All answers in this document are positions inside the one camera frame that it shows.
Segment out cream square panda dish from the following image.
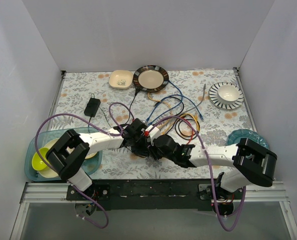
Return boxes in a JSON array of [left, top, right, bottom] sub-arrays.
[[109, 70, 133, 90]]

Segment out blue striped white plate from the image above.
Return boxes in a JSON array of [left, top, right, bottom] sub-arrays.
[[208, 82, 245, 110]]

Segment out red ethernet cable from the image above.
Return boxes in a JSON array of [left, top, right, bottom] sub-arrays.
[[178, 118, 195, 148]]

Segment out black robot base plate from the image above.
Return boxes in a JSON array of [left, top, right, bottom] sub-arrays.
[[66, 178, 248, 211]]

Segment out black ethernet cable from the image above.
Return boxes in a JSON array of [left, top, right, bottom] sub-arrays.
[[174, 113, 201, 138]]

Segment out aluminium frame rail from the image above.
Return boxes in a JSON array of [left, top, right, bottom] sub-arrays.
[[21, 179, 289, 203]]

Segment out cream plate in tray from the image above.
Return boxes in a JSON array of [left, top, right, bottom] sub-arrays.
[[38, 138, 59, 179]]

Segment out lime green bowl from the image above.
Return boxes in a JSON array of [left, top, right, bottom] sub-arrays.
[[31, 147, 49, 171]]

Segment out teal scalloped plate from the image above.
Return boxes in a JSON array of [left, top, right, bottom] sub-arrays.
[[226, 129, 270, 149]]

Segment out grey ethernet cable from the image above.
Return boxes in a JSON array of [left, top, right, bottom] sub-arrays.
[[183, 84, 207, 115]]

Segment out floral patterned tablecloth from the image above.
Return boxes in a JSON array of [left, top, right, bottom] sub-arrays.
[[50, 69, 255, 179]]

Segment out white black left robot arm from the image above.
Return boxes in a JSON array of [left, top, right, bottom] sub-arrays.
[[45, 118, 161, 200]]

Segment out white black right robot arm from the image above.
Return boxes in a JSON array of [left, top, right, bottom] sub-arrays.
[[148, 134, 277, 199]]

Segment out black power adapter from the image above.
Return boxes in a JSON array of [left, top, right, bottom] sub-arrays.
[[84, 97, 101, 118]]

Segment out teal transparent plastic tray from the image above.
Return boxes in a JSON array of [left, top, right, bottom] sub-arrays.
[[24, 129, 103, 182]]

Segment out small white bowl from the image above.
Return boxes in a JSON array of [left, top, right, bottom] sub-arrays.
[[217, 85, 240, 104]]

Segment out dark rimmed beige plate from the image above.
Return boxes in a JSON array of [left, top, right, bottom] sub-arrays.
[[132, 65, 170, 93]]

